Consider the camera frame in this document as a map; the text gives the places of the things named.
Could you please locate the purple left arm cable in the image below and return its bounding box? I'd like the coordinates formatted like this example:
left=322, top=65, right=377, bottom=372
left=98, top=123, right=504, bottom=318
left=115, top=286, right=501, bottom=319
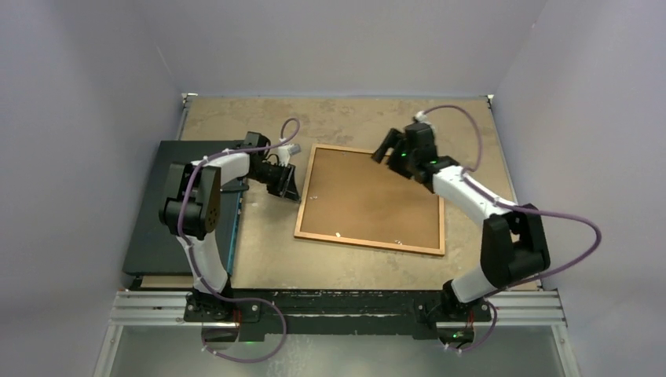
left=177, top=117, right=302, bottom=365

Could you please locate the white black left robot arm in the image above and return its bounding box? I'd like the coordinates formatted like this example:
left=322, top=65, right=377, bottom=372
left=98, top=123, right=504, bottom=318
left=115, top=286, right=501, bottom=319
left=159, top=132, right=301, bottom=321

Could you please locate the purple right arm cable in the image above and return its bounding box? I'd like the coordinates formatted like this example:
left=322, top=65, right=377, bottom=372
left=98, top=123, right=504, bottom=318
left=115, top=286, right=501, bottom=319
left=421, top=104, right=603, bottom=355

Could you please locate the orange wooden picture frame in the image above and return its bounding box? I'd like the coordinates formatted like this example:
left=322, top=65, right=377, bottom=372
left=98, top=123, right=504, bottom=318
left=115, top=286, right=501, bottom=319
left=294, top=143, right=447, bottom=258

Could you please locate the dark box with blue edge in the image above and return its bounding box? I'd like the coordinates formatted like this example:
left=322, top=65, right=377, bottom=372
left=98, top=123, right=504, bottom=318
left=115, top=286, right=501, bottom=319
left=122, top=140, right=244, bottom=276

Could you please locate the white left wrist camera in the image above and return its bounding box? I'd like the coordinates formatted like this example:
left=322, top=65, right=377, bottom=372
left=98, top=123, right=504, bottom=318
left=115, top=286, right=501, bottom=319
left=275, top=143, right=302, bottom=166

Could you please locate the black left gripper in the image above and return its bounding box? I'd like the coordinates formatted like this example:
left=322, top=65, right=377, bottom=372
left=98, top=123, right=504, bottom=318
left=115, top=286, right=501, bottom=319
left=247, top=161, right=301, bottom=203

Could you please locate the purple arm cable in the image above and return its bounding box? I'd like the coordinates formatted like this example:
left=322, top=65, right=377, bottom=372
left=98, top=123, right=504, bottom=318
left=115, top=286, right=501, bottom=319
left=421, top=104, right=603, bottom=355
left=177, top=117, right=302, bottom=365

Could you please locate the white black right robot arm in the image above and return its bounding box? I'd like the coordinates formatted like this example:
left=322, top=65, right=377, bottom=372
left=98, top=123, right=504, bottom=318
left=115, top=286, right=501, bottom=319
left=371, top=123, right=551, bottom=320

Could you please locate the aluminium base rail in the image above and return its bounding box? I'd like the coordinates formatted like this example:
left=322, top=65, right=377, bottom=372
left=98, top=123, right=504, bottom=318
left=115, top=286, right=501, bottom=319
left=110, top=290, right=565, bottom=327

